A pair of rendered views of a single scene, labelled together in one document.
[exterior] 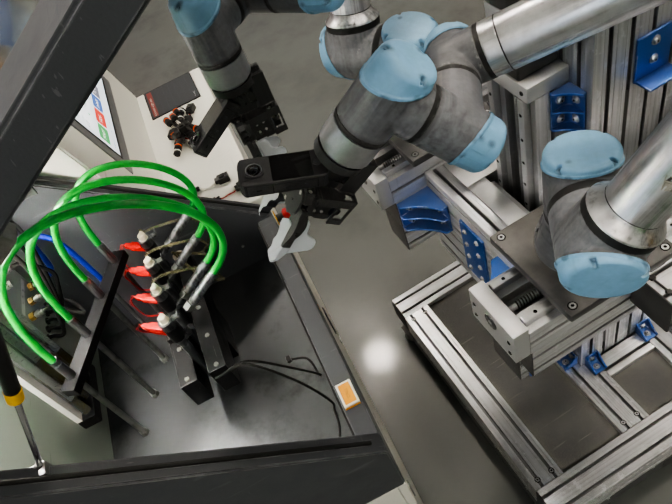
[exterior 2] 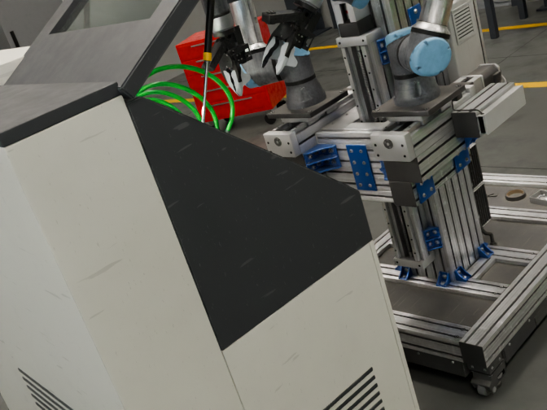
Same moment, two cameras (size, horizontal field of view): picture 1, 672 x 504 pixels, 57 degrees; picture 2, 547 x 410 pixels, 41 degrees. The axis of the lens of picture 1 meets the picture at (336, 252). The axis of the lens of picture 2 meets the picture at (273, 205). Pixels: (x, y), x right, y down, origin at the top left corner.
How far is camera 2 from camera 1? 1.67 m
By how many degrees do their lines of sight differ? 36
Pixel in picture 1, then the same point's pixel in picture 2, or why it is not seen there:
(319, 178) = (299, 14)
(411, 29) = not seen: hidden behind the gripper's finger
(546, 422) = (447, 315)
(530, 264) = (397, 109)
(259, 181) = (275, 14)
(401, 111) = not seen: outside the picture
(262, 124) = (239, 55)
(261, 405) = not seen: hidden behind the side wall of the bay
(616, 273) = (436, 48)
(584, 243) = (418, 41)
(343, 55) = (254, 66)
